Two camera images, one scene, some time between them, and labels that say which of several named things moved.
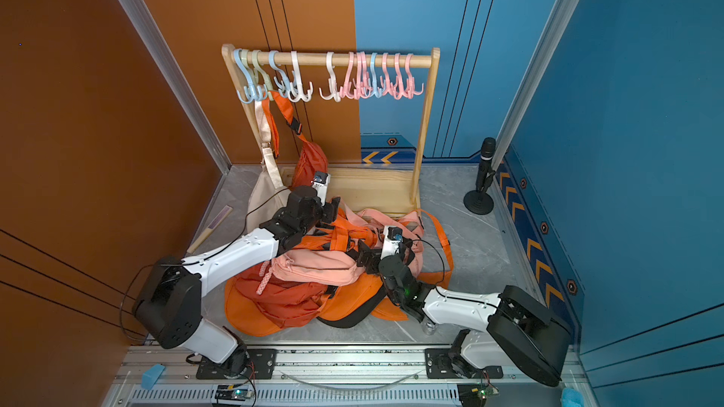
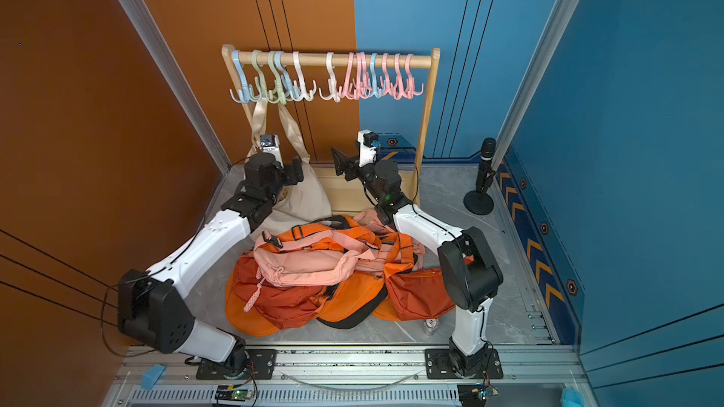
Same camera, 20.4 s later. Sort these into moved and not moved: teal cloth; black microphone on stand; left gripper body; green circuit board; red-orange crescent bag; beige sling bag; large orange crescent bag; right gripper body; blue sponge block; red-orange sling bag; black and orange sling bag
Moved: right gripper body; left gripper body; red-orange crescent bag; beige sling bag; red-orange sling bag
Not moved: blue sponge block; black microphone on stand; green circuit board; teal cloth; black and orange sling bag; large orange crescent bag
